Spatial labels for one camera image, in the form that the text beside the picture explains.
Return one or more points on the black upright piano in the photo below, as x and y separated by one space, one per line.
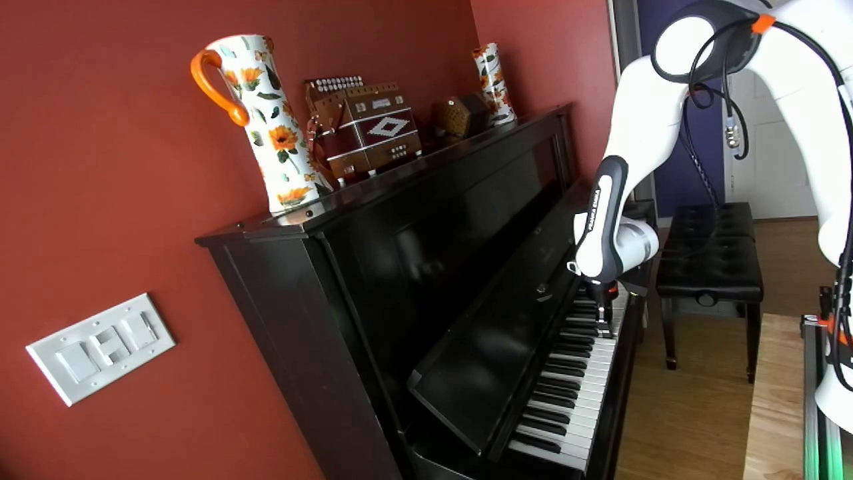
422 325

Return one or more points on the small floral ceramic vase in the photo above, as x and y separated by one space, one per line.
494 87

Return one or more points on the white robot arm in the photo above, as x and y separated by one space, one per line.
804 54

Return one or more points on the brown wooden metronome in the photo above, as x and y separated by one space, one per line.
450 118

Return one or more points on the black tufted piano bench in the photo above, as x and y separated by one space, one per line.
710 261

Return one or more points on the floral ceramic pitcher orange handle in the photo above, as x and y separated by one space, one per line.
241 79

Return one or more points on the white wall switch plate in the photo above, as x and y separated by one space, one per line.
101 347

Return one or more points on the brown patterned wooden box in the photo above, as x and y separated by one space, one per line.
357 126

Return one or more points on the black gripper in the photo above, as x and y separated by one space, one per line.
604 293

